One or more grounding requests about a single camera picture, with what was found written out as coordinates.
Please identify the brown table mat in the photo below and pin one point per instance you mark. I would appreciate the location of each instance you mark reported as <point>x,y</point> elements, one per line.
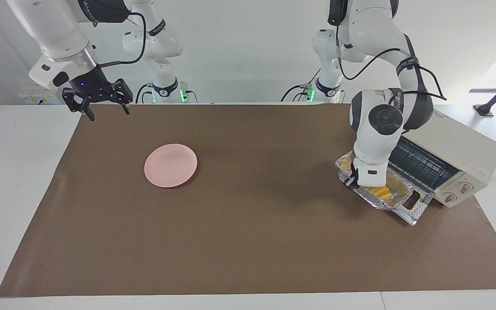
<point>230,241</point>

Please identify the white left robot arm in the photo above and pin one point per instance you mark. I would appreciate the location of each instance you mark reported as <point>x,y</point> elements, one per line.
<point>377,125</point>

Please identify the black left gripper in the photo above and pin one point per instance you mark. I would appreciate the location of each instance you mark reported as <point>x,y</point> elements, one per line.
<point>351,182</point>

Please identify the glass oven door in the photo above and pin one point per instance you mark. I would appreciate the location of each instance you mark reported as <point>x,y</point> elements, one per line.
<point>420,211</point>

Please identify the sliced yellow bread loaf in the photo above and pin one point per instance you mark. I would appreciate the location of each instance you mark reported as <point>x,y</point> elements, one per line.
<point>380,193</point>

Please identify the pink round plate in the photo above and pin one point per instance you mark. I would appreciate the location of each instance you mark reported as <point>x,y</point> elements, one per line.
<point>170,165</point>

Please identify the cream oven knob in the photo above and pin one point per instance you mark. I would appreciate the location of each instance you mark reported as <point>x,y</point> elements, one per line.
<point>449,198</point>
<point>465,187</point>

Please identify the white wall socket box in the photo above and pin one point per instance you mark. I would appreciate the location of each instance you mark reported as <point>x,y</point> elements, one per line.
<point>32,100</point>

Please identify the cream toaster oven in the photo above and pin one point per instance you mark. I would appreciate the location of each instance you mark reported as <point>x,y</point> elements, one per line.
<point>459,142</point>

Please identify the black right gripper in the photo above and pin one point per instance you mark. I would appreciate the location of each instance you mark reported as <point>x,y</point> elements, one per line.
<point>97,88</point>

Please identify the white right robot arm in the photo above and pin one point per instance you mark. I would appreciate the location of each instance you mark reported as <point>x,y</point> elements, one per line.
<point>54,30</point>

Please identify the aluminium foil tray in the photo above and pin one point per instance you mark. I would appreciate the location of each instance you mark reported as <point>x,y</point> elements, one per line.
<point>398,193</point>

